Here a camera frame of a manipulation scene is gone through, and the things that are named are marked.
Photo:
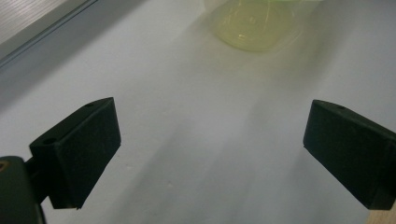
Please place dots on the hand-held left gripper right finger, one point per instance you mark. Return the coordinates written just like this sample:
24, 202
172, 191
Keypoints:
351, 152

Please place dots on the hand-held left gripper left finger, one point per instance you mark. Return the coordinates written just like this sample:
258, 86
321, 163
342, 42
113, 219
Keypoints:
77, 155

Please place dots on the green translucent bowl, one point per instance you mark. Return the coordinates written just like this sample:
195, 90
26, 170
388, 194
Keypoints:
258, 25

